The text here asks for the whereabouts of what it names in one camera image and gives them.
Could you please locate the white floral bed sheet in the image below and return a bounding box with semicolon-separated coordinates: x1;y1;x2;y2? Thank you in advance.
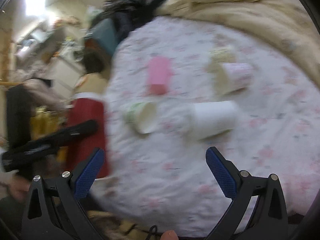
91;16;319;237

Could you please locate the teal cushion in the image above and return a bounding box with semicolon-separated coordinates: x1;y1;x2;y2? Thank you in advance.
84;18;119;56

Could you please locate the yellow cartoon paper cup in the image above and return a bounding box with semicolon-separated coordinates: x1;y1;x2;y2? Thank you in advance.
210;46;236;63

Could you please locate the plain white paper cup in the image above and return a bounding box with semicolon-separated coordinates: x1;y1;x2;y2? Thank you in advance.
189;101;240;140

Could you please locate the pink patterned paper cup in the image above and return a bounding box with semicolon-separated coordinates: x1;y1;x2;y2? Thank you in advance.
213;62;253;95

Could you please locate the green printed paper cup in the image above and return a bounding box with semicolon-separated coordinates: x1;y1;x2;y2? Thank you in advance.
122;101;157;134

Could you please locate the person's left hand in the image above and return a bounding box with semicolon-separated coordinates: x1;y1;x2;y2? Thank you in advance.
7;172;31;203

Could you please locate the dark clothes pile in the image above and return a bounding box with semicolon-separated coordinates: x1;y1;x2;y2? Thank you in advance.
89;0;167;42

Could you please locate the cream bear blanket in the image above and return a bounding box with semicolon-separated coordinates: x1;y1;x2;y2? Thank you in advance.
157;0;319;84

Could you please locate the red ribbed paper cup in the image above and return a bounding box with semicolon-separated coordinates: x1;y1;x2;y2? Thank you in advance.
65;92;110;179

